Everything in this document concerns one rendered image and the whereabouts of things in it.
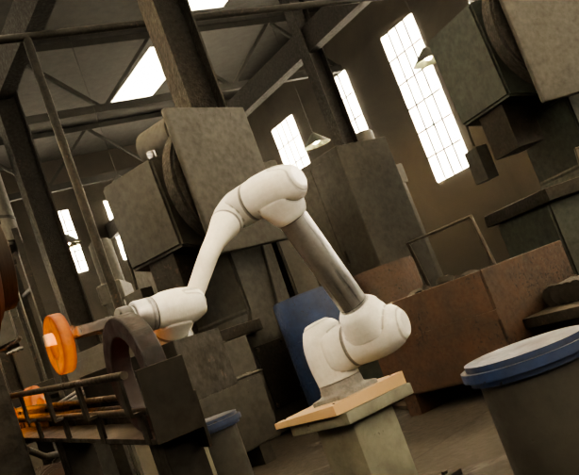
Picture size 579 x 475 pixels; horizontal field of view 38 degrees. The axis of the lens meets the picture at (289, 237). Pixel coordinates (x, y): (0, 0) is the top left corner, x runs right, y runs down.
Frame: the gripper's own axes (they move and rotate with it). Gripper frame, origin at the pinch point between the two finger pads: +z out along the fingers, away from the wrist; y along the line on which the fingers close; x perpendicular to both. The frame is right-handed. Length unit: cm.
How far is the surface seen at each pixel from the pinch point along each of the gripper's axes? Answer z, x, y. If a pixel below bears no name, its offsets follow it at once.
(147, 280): -229, 81, 494
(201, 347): -19.1, -14.1, -39.4
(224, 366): -25.2, -19.6, -35.4
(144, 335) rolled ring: 15, -13, -97
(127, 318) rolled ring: 15, -9, -93
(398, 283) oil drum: -304, 3, 245
